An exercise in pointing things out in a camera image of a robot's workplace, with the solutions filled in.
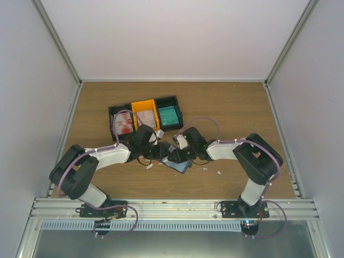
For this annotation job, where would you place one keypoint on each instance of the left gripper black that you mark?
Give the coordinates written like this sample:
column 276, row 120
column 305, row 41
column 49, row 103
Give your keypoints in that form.
column 161, row 148

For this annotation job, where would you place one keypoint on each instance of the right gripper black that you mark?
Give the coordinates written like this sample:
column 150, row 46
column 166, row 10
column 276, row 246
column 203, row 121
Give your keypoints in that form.
column 179, row 157

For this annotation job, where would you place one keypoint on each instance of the navy blue card holder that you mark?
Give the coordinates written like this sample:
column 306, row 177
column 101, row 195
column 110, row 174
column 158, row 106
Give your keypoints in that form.
column 180, row 167

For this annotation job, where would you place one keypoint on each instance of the black bin with red cards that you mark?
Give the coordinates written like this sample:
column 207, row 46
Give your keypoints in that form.
column 113, row 112

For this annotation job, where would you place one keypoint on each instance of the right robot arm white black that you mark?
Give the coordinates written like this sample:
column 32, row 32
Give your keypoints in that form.
column 261, row 163

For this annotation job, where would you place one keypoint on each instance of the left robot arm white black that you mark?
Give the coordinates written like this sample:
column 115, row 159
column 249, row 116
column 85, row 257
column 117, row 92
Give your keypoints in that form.
column 74, row 172

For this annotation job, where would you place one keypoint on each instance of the white vip card stack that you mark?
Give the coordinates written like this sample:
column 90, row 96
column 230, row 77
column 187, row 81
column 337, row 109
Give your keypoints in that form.
column 147, row 117

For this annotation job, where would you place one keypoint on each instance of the teal card stack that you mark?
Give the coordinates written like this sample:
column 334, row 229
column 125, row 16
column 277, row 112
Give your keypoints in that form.
column 168, row 116

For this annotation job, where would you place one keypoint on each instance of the black bin with teal cards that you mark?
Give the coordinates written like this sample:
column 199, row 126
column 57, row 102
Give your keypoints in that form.
column 169, row 101

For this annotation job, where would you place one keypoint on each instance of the orange bin with cards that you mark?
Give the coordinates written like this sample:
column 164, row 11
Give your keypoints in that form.
column 145, row 105

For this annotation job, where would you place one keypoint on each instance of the red white card stack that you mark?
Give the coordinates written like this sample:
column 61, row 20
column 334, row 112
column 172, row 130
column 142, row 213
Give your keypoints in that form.
column 123, row 123

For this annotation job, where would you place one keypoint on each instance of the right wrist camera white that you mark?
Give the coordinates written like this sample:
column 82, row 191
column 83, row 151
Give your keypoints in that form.
column 181, row 141

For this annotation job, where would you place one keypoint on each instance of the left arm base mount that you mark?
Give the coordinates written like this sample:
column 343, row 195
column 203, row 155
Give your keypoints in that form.
column 85, row 211

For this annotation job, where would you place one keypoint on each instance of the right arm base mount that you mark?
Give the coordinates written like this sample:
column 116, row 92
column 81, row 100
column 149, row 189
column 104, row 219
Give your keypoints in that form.
column 236, row 209

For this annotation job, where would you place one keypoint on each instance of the slotted cable duct grey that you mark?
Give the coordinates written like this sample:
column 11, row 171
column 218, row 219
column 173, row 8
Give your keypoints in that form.
column 148, row 225

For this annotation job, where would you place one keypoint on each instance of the aluminium rail frame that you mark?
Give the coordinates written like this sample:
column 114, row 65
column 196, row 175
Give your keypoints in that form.
column 164, row 209

